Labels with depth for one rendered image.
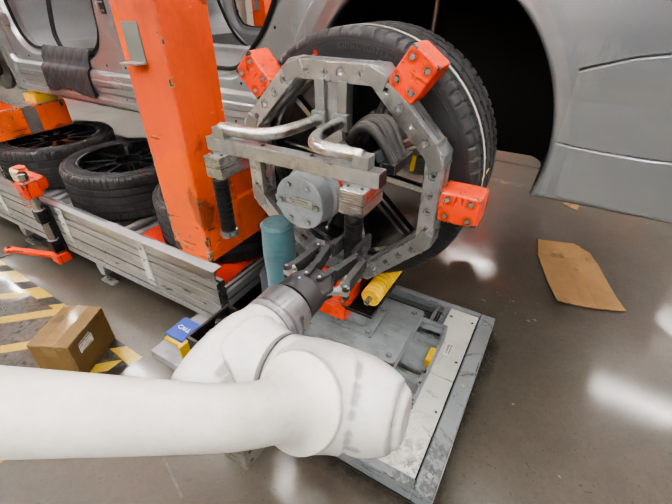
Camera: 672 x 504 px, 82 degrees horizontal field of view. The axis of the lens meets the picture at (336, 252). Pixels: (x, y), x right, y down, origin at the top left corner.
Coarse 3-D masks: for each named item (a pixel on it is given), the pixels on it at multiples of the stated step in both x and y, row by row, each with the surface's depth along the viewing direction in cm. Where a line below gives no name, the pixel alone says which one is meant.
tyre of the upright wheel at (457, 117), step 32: (320, 32) 89; (352, 32) 84; (384, 32) 82; (416, 32) 90; (448, 96) 81; (480, 96) 92; (448, 128) 84; (480, 128) 87; (480, 160) 87; (448, 224) 95; (416, 256) 105
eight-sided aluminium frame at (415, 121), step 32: (288, 64) 86; (320, 64) 83; (352, 64) 79; (384, 64) 78; (288, 96) 96; (384, 96) 79; (416, 128) 79; (448, 160) 82; (256, 192) 112; (384, 256) 100
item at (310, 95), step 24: (312, 96) 111; (288, 120) 109; (288, 144) 112; (360, 144) 99; (288, 168) 118; (384, 192) 105; (336, 216) 126; (384, 216) 129; (408, 216) 124; (384, 240) 113
